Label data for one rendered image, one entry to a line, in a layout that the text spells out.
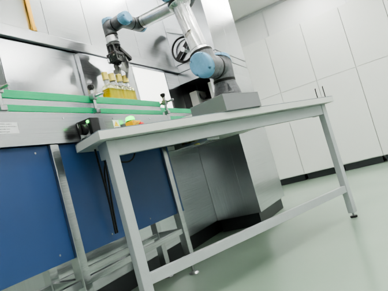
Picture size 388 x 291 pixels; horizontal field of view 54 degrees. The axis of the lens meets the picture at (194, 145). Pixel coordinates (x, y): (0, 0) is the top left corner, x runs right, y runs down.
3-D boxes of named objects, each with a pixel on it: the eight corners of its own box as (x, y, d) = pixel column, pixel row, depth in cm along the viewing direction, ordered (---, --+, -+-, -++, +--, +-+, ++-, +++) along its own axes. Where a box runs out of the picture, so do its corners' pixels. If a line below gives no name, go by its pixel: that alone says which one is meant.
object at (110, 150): (359, 215, 231) (325, 103, 236) (155, 334, 135) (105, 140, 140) (345, 216, 238) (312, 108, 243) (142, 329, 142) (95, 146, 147)
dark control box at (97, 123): (94, 141, 160) (89, 122, 161) (108, 136, 157) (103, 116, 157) (79, 142, 153) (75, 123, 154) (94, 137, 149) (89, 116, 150)
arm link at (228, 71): (239, 77, 196) (233, 52, 197) (226, 75, 185) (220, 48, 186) (220, 84, 203) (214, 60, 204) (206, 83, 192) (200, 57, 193)
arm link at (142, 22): (202, -14, 203) (137, 19, 232) (190, -20, 194) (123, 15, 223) (206, 7, 203) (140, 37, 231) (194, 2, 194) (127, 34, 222)
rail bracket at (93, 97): (98, 115, 170) (90, 86, 171) (110, 109, 167) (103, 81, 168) (92, 115, 166) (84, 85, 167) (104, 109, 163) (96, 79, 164)
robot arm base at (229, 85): (249, 94, 194) (244, 75, 195) (230, 94, 183) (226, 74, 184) (226, 102, 204) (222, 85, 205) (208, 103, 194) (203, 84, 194)
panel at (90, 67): (172, 115, 288) (161, 72, 290) (176, 114, 286) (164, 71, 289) (89, 113, 208) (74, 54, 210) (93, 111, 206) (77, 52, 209)
